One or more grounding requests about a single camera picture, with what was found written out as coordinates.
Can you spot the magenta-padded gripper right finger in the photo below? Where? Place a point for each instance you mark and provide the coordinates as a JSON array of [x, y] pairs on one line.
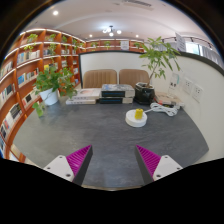
[[166, 166]]

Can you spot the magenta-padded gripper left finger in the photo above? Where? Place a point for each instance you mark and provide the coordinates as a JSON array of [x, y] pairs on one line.
[[58, 166]]

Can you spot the yellow charger block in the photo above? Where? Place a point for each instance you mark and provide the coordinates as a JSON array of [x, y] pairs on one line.
[[138, 114]]

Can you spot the round white power strip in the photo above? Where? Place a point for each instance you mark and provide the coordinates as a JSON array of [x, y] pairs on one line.
[[132, 120]]

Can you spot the red and black book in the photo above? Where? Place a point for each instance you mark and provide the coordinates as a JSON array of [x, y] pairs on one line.
[[176, 104]]

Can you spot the large beige book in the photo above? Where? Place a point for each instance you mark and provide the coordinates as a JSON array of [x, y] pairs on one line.
[[166, 97]]

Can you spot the thin white book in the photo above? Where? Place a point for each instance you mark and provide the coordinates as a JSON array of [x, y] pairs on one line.
[[80, 101]]

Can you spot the white book with pink cover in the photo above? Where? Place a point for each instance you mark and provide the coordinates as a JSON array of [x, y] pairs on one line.
[[87, 93]]

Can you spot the leafy plant in white pot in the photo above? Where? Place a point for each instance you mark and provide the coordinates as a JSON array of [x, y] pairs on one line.
[[50, 85]]

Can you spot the dark thick book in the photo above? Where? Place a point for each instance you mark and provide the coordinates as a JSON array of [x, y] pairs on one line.
[[115, 100]]

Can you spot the clear acrylic sign stand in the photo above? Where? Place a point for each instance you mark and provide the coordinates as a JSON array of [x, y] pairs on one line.
[[174, 81]]

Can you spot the grey photo cover book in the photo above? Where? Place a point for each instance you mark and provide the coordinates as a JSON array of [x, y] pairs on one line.
[[117, 90]]

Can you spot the orange wooden bookshelf unit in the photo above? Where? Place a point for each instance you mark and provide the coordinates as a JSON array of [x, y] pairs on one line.
[[23, 80]]

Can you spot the tall plant in black pot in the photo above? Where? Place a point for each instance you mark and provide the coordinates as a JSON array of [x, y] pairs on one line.
[[158, 55]]

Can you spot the white curtain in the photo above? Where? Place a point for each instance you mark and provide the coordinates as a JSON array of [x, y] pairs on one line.
[[213, 55]]

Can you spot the white and purple placard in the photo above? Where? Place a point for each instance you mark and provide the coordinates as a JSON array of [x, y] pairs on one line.
[[180, 41]]

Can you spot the small white framed sign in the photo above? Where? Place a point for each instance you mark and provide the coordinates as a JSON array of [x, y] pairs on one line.
[[124, 45]]

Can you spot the black chandelier with round bulbs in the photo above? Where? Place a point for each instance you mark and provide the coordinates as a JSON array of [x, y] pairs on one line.
[[111, 30]]

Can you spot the recessed ceiling spotlights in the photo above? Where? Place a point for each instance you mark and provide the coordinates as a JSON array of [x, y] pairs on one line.
[[55, 13]]

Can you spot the ceiling air vent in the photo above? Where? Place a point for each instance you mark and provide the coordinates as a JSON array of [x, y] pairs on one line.
[[136, 3]]

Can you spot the white wall socket plate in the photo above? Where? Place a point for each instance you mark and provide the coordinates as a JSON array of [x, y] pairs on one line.
[[197, 92], [187, 86]]

